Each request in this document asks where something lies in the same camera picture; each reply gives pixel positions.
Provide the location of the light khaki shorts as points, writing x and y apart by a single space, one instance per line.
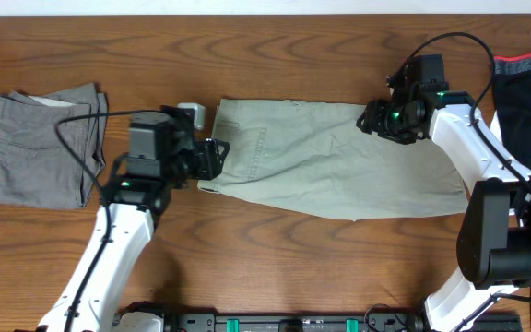
310 157

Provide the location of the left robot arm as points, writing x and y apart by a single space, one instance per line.
163 155

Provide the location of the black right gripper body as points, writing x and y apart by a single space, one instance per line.
391 123

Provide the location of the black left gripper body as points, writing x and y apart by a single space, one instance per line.
206 159

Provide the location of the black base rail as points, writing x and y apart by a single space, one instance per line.
321 323

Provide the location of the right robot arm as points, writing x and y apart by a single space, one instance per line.
493 246

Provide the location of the folded grey trousers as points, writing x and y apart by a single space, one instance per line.
47 143

